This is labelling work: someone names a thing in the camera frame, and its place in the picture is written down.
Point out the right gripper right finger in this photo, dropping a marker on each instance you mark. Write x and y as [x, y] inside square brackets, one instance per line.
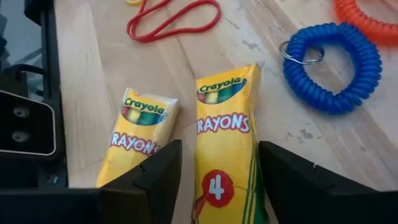
[311, 199]

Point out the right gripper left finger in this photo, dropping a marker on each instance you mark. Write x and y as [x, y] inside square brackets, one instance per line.
[140, 199]

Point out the yellow Crayola crayon pack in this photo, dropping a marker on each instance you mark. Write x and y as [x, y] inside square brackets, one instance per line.
[227, 149]
[136, 137]

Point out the yellow rubber band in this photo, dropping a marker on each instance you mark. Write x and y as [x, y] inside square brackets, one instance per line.
[135, 2]

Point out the black plate with screws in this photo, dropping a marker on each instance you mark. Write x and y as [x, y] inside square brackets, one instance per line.
[28, 124]

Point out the red rubber band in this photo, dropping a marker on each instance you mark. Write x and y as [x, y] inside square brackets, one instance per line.
[174, 31]

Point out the black metal rig frame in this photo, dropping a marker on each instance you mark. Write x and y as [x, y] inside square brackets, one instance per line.
[53, 62]

